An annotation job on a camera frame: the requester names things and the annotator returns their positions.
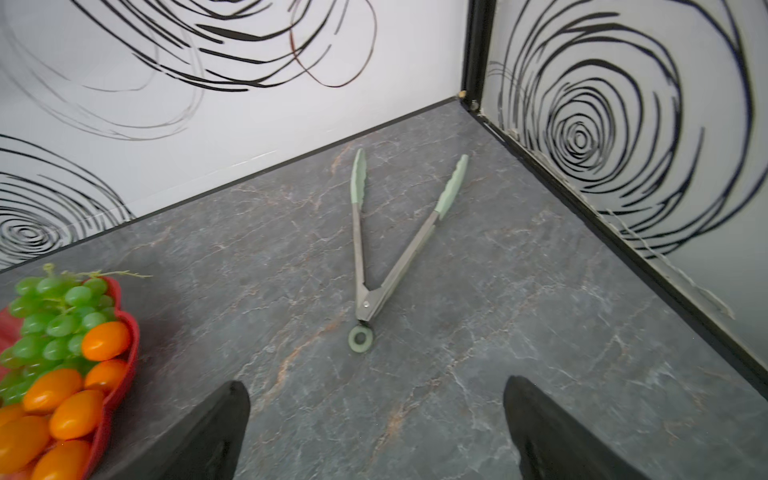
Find metal tongs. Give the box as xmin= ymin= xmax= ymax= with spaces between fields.
xmin=347 ymin=148 xmax=470 ymax=355

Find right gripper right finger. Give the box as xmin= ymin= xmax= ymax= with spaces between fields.
xmin=503 ymin=375 xmax=646 ymax=479

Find red flower-shaped bowl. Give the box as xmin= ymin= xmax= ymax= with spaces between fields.
xmin=1 ymin=276 xmax=140 ymax=479

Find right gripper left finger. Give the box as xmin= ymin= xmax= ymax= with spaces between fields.
xmin=111 ymin=380 xmax=251 ymax=480

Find green grape bunch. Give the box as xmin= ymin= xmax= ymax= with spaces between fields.
xmin=1 ymin=263 xmax=151 ymax=406

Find orange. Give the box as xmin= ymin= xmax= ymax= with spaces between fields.
xmin=31 ymin=440 xmax=91 ymax=480
xmin=22 ymin=368 xmax=83 ymax=415
xmin=84 ymin=359 xmax=127 ymax=396
xmin=0 ymin=404 xmax=25 ymax=426
xmin=1 ymin=416 xmax=50 ymax=474
xmin=81 ymin=321 xmax=131 ymax=362
xmin=49 ymin=389 xmax=104 ymax=440

